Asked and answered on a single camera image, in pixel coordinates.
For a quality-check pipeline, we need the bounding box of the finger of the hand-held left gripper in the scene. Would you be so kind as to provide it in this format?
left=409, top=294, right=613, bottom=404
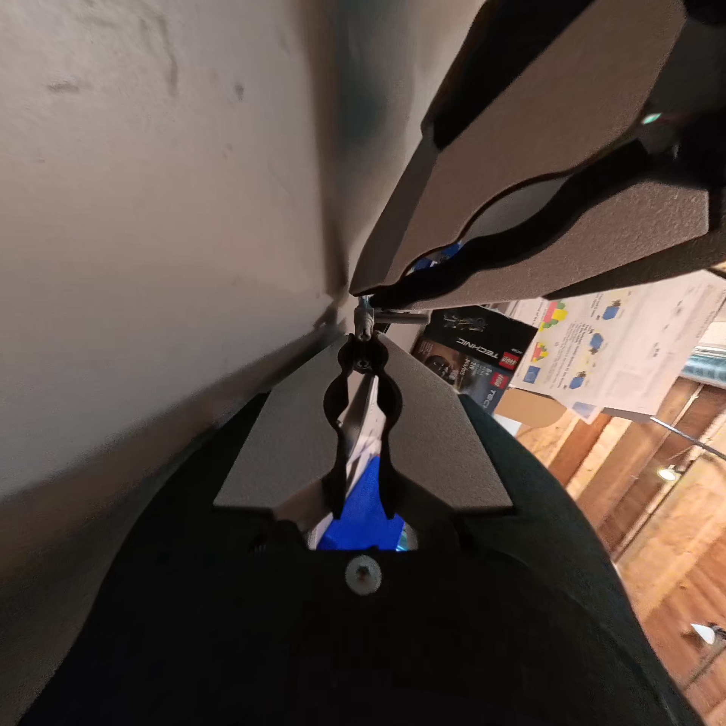
left=371, top=142, right=711, bottom=312
left=349, top=3, right=687, bottom=298

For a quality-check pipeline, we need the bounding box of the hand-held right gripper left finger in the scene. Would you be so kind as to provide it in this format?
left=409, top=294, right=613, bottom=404
left=213, top=335, right=358, bottom=545

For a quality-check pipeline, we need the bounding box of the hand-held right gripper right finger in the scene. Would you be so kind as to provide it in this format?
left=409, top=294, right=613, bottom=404
left=371, top=335, right=514, bottom=520

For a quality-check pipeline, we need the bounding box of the light grey lego connector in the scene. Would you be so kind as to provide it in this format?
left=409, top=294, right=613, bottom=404
left=353, top=295, right=377, bottom=341

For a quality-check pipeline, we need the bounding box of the dark lego set box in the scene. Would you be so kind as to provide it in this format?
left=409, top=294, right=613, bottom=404
left=411, top=308, right=538, bottom=417

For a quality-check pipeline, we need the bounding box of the blue lego assembly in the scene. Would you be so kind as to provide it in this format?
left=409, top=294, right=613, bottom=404
left=405, top=243, right=463, bottom=276

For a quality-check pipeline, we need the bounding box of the open instruction manual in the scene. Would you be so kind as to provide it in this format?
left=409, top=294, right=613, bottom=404
left=337, top=374, right=389, bottom=472

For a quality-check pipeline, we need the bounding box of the brown cardboard board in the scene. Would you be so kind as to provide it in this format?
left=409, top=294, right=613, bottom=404
left=492, top=387, right=571, bottom=430

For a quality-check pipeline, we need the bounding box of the blue plastic bin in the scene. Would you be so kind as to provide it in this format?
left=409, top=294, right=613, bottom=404
left=315, top=456, right=408, bottom=552

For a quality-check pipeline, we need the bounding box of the printed instruction sheet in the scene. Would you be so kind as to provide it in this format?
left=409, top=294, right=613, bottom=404
left=509, top=271, right=726, bottom=425

